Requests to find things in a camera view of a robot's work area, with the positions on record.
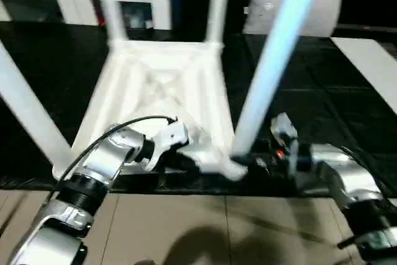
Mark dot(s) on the brown rounded robot part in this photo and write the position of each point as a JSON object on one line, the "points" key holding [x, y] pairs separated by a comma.
{"points": [[145, 262]]}

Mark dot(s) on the white flat board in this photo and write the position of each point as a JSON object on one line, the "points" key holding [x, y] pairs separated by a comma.
{"points": [[372, 66]]}

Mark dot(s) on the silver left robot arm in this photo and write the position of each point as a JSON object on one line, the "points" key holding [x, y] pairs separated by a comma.
{"points": [[102, 156]]}

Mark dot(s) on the black cabinet with yellow label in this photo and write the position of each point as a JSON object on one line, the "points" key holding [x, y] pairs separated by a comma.
{"points": [[239, 4]]}

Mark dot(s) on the white plastic table top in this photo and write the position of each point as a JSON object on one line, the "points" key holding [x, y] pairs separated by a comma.
{"points": [[155, 97]]}

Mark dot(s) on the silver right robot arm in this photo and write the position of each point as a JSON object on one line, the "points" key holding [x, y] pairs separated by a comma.
{"points": [[356, 178]]}

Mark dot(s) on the white plastic table leg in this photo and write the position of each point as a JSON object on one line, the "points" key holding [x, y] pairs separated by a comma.
{"points": [[113, 13], [217, 7], [28, 106], [270, 69]]}

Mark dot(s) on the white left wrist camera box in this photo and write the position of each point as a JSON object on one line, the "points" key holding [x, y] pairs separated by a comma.
{"points": [[170, 136]]}

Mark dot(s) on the black metal rod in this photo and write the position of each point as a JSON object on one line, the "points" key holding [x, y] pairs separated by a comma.
{"points": [[349, 241]]}

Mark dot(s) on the light grey cushion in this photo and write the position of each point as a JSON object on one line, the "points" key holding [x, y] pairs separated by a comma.
{"points": [[322, 13]]}

